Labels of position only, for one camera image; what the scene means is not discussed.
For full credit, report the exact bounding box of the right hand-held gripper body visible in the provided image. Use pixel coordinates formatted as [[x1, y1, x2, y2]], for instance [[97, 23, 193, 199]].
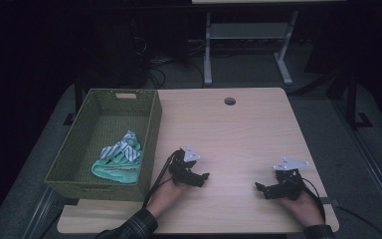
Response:
[[266, 156, 310, 201]]

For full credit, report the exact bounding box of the person's left hand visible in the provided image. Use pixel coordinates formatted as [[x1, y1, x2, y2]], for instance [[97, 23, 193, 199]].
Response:
[[145, 175, 194, 219]]

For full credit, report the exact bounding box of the grey metal rail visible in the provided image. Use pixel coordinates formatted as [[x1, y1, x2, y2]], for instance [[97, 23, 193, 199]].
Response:
[[21, 186, 66, 239], [330, 98, 382, 222]]

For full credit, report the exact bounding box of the black metal table leg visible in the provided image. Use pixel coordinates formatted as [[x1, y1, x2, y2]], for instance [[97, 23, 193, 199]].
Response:
[[62, 78, 85, 127]]

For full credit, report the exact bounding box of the grey table edge bracket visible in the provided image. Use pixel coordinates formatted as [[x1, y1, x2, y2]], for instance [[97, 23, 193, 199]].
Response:
[[317, 196, 341, 208]]

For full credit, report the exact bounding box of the thin black cable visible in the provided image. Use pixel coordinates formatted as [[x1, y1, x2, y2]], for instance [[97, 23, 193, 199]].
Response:
[[335, 205, 382, 239]]

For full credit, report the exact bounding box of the green woven basket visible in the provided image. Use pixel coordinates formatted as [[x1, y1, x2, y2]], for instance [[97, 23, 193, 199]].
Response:
[[44, 88, 164, 202]]

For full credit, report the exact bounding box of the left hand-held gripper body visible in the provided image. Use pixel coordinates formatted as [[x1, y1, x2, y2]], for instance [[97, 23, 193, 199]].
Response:
[[168, 144, 203, 187]]

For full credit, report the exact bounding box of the white metal frame desk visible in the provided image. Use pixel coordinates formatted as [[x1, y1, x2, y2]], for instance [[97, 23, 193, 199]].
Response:
[[191, 0, 346, 88]]

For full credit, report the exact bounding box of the person's right hand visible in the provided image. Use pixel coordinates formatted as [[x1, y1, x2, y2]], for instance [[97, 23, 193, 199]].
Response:
[[278, 191, 326, 227]]

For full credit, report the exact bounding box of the mint green striped baby garment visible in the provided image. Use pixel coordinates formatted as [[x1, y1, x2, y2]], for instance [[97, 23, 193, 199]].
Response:
[[91, 129, 144, 185]]

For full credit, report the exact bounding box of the tangle of black cables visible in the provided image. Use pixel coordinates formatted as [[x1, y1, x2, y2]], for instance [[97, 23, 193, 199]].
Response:
[[130, 33, 207, 90]]

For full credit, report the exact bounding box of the black metal stand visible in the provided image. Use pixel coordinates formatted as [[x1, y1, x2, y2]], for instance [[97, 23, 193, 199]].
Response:
[[342, 66, 374, 131]]

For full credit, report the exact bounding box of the right hand-held gripper black cable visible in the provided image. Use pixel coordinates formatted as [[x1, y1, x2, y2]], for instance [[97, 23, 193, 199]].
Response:
[[298, 176, 327, 224]]

